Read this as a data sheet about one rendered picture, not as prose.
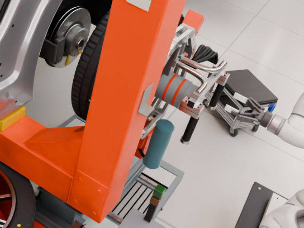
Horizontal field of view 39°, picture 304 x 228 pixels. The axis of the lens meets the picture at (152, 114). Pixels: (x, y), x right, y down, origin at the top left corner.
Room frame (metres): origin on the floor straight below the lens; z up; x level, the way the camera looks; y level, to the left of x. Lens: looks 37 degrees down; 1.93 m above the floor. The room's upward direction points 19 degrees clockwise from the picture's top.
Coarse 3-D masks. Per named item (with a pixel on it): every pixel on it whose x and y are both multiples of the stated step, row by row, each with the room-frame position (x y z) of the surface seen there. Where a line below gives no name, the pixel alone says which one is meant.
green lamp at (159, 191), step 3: (159, 186) 1.23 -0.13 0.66; (162, 186) 1.24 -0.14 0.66; (156, 189) 1.21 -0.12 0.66; (159, 189) 1.22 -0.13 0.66; (162, 189) 1.23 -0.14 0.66; (165, 189) 1.23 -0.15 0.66; (153, 192) 1.21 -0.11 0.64; (156, 192) 1.21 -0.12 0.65; (159, 192) 1.21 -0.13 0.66; (162, 192) 1.21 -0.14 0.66; (153, 195) 1.21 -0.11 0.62; (156, 195) 1.21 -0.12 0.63; (159, 195) 1.20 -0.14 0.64; (162, 195) 1.21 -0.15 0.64; (159, 198) 1.20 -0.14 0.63
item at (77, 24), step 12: (72, 12) 1.77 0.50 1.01; (84, 12) 1.87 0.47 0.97; (60, 24) 1.70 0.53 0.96; (72, 24) 1.79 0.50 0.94; (84, 24) 1.89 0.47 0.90; (60, 36) 1.70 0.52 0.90; (72, 36) 1.74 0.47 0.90; (84, 36) 1.83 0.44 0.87; (72, 48) 1.74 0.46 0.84; (48, 60) 1.68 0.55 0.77; (72, 60) 1.84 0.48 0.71
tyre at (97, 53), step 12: (108, 12) 1.62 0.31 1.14; (96, 36) 1.52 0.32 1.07; (84, 48) 1.50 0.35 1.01; (96, 48) 1.49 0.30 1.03; (84, 60) 1.47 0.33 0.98; (96, 60) 1.46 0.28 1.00; (84, 72) 1.45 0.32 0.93; (72, 84) 1.46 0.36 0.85; (84, 84) 1.43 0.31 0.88; (72, 96) 1.46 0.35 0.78; (84, 96) 1.43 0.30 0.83; (84, 108) 1.44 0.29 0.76
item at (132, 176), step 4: (140, 164) 1.86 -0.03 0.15; (136, 168) 1.81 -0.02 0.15; (140, 168) 1.80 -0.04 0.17; (144, 168) 1.88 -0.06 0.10; (132, 172) 1.77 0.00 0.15; (136, 172) 1.76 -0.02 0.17; (140, 172) 1.82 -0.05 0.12; (128, 176) 1.73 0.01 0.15; (132, 176) 1.74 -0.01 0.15; (136, 176) 1.77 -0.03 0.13; (128, 180) 1.70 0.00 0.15; (132, 180) 1.71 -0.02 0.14; (128, 184) 1.67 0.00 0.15; (124, 188) 1.62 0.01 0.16; (124, 192) 1.65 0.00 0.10
